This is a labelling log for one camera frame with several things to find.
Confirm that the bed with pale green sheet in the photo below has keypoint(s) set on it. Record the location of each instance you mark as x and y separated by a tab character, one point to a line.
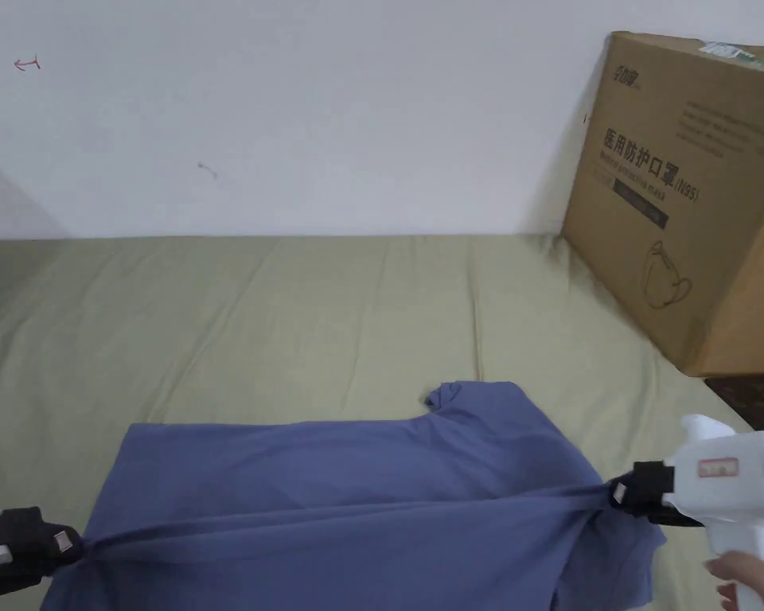
280	318

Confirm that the brown cardboard carton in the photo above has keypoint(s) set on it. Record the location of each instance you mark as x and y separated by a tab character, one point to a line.
694	210

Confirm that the blue shirt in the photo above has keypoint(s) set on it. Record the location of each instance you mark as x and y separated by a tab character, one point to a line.
331	496

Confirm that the person's right hand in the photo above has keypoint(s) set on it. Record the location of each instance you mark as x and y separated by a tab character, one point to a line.
735	576

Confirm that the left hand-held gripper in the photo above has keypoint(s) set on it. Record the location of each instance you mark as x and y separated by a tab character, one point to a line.
13	527

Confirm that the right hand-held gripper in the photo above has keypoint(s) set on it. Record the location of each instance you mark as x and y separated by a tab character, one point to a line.
732	490

